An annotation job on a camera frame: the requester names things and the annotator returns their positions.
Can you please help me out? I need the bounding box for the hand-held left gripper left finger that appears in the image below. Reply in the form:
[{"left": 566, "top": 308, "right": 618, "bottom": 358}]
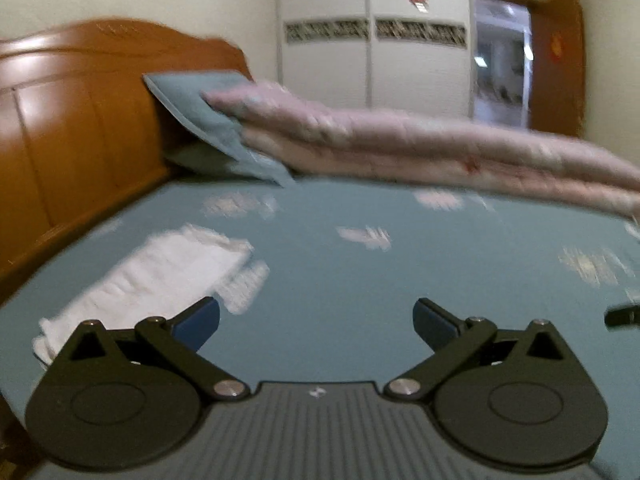
[{"left": 60, "top": 297, "right": 251, "bottom": 401}]

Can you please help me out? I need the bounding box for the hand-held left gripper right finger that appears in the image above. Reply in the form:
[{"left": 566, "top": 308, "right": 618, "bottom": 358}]
[{"left": 382, "top": 298, "right": 568, "bottom": 401}]

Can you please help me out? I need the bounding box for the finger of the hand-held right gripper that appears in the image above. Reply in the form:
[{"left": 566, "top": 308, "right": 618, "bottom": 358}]
[{"left": 605, "top": 303, "right": 640, "bottom": 331}]

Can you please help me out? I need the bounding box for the white printed sweatshirt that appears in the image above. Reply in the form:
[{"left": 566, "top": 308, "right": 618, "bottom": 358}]
[{"left": 32, "top": 224, "right": 271, "bottom": 366}]

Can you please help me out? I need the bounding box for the teal floral bed sheet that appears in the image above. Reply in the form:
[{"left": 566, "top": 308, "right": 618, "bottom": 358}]
[{"left": 0, "top": 175, "right": 640, "bottom": 480}]

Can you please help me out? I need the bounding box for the dark green pillow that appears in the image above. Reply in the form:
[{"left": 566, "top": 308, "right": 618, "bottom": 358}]
[{"left": 165, "top": 142, "right": 246, "bottom": 178}]

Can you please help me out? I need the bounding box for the pink floral quilt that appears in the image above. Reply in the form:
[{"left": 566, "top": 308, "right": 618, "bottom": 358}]
[{"left": 200, "top": 79, "right": 640, "bottom": 221}]

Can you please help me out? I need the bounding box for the teal pillow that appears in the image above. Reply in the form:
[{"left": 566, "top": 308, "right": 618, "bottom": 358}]
[{"left": 142, "top": 71, "right": 296, "bottom": 188}]

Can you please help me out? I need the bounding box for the wooden headboard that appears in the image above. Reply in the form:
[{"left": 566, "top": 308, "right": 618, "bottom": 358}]
[{"left": 0, "top": 19, "right": 253, "bottom": 306}]

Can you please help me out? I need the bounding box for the wooden door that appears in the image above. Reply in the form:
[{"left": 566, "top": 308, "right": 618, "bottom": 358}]
[{"left": 529, "top": 0, "right": 587, "bottom": 138}]

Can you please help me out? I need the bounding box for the white wardrobe with floral band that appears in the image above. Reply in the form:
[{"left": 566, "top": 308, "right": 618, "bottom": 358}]
[{"left": 275, "top": 0, "right": 476, "bottom": 121}]

